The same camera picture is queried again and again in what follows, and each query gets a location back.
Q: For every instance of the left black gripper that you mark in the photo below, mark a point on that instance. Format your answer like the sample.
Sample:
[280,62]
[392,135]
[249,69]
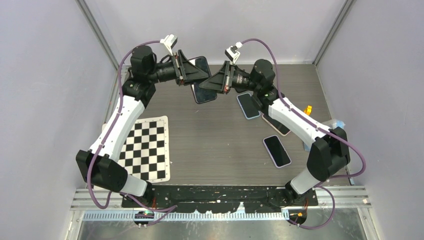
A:
[185,71]

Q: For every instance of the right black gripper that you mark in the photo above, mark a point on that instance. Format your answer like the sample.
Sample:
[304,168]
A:
[222,80]

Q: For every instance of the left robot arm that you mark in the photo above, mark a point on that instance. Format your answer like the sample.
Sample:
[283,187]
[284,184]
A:
[99,164]

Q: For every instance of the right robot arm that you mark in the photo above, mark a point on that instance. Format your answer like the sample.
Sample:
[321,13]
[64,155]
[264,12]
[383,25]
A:
[329,151]

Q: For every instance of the phone with blue case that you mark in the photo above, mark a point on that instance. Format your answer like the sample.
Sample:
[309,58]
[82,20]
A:
[245,102]

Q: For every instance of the phone with pink case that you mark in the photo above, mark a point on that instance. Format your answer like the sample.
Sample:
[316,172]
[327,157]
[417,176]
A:
[276,125]

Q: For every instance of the phone with lilac case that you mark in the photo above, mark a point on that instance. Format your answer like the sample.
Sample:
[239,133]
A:
[276,151]

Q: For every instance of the checkerboard calibration mat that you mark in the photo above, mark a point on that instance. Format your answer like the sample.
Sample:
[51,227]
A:
[145,153]

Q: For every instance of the yellow plastic tool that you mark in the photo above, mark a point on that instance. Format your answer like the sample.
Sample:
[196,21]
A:
[308,110]

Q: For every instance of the blue plastic bag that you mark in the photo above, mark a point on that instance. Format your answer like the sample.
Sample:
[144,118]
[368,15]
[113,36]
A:
[334,123]

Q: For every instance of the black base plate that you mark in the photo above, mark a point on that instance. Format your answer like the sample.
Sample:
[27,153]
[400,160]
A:
[220,199]

